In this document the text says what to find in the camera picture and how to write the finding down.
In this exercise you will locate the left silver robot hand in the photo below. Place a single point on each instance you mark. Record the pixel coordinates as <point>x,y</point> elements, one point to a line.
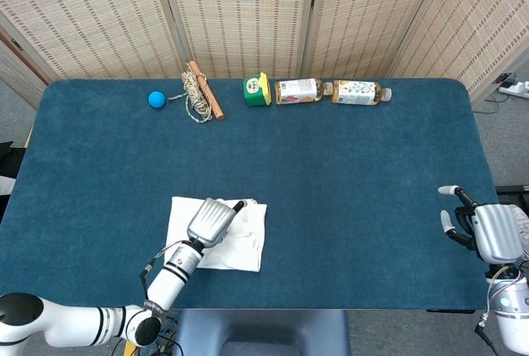
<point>208,221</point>

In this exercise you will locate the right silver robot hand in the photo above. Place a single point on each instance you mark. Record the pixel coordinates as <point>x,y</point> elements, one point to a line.
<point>498,232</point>

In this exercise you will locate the white t-shirt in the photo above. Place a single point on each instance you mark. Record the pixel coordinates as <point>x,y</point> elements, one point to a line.
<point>248,248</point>

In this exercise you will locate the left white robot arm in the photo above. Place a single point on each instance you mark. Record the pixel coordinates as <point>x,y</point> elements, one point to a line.
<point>169,281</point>

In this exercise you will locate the white sneaker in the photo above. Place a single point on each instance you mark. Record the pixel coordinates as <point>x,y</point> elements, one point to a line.
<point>524,224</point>

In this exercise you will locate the brown wooden stick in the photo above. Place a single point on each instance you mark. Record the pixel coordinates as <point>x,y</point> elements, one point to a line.
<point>215,106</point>

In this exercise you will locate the blue ball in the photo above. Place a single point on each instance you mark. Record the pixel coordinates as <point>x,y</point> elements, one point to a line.
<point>157,99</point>

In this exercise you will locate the green container with yellow lid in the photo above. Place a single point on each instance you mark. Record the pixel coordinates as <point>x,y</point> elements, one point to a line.
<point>254,93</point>

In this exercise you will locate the blue table cover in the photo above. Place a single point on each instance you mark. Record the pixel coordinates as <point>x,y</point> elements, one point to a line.
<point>330,158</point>

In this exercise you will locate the white power strip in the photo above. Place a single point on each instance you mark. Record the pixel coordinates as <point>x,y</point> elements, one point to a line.
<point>516,89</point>

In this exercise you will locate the tea bottle with fruit label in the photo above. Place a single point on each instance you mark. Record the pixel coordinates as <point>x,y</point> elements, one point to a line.
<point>297,91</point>

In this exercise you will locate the tea bottle with white label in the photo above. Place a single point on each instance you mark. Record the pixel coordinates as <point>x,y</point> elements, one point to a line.
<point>355,92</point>

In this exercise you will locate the woven folding screen panel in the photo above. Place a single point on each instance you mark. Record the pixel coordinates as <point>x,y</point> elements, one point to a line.
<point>82,13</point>
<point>363,13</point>
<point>12,71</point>
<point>487,21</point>
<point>244,13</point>

